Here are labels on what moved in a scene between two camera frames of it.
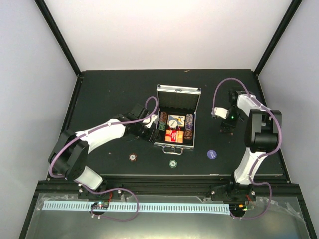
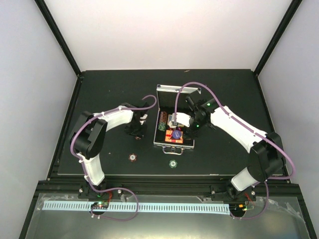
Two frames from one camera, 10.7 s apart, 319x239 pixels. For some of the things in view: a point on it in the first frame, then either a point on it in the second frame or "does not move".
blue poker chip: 212,154 to 177,134
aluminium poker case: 178,105 does not move
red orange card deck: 174,136 does not move
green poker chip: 173,164 does not move
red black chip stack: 163,117 does not move
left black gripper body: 150,137 to 134,129
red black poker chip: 132,157 does not move
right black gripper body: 233,123 to 191,133
